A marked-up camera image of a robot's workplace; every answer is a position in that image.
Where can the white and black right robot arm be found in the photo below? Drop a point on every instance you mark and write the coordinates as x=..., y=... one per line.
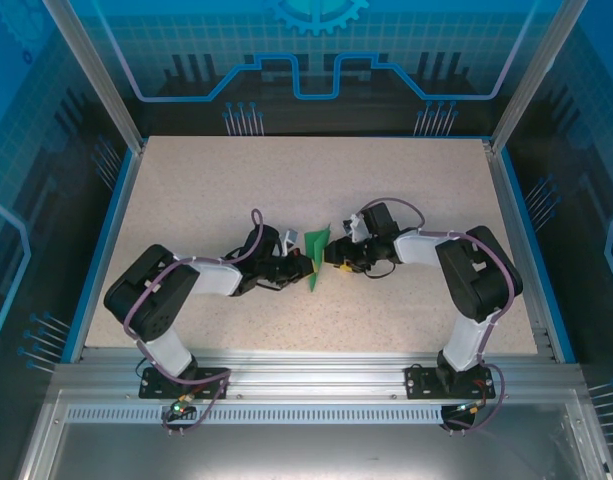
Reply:
x=466, y=340

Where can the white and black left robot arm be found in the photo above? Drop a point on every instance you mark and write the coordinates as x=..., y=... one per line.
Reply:
x=168, y=350

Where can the blue table edge strip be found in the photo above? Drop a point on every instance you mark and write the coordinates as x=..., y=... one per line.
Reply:
x=106, y=250
x=517, y=190

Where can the grey metal tray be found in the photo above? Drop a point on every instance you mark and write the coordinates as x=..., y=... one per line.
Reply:
x=306, y=455

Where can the aluminium mounting rail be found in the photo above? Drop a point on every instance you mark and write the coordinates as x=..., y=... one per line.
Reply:
x=311, y=375

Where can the aluminium side rail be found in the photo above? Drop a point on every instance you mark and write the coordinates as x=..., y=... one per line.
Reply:
x=503, y=190

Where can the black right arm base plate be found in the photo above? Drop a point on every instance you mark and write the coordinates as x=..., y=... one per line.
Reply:
x=416, y=382

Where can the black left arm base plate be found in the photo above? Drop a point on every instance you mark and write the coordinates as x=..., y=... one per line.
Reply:
x=153, y=387

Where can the aluminium frame post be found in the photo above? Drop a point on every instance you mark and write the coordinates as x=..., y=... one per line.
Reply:
x=533, y=85
x=102, y=85

